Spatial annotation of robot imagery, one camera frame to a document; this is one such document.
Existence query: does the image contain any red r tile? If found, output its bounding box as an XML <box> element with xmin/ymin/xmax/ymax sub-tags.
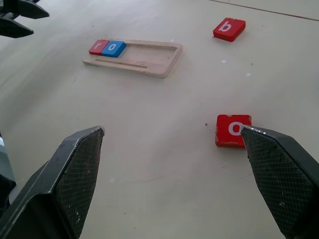
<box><xmin>88</xmin><ymin>39</ymin><xmax>110</xmax><ymax>56</ymax></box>

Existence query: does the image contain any blue o tile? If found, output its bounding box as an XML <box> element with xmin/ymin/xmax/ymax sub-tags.
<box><xmin>101</xmin><ymin>41</ymin><xmax>127</xmax><ymax>59</ymax></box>

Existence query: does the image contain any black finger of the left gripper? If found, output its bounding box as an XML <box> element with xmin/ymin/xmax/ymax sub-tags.
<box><xmin>11</xmin><ymin>1</ymin><xmax>50</xmax><ymax>19</ymax></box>
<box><xmin>0</xmin><ymin>18</ymin><xmax>34</xmax><ymax>39</ymax></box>

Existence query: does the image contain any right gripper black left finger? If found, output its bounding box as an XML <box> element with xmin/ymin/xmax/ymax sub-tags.
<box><xmin>0</xmin><ymin>125</ymin><xmax>105</xmax><ymax>239</ymax></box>

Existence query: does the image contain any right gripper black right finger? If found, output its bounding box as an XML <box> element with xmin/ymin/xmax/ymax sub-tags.
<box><xmin>240</xmin><ymin>124</ymin><xmax>319</xmax><ymax>239</ymax></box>

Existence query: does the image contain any red b tile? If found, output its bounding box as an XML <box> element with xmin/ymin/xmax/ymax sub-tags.
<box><xmin>212</xmin><ymin>17</ymin><xmax>246</xmax><ymax>42</ymax></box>

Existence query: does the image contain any wooden letter tray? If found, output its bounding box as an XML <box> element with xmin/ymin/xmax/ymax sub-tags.
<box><xmin>82</xmin><ymin>39</ymin><xmax>183</xmax><ymax>79</ymax></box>

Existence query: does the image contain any red o tile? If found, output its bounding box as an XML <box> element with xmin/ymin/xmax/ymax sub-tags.
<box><xmin>214</xmin><ymin>114</ymin><xmax>252</xmax><ymax>148</ymax></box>

